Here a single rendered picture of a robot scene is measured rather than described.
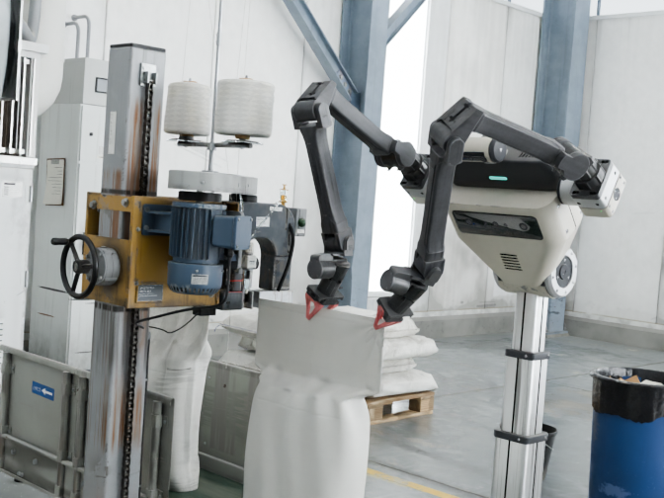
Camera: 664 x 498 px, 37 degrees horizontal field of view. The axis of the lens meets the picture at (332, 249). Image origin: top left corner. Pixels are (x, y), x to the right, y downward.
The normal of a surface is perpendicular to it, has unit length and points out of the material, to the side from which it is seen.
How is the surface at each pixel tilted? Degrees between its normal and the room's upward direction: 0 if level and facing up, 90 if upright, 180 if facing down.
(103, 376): 90
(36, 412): 90
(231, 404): 90
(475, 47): 90
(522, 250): 130
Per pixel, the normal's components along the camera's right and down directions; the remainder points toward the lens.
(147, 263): 0.72, 0.09
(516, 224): -0.58, 0.63
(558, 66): -0.70, -0.01
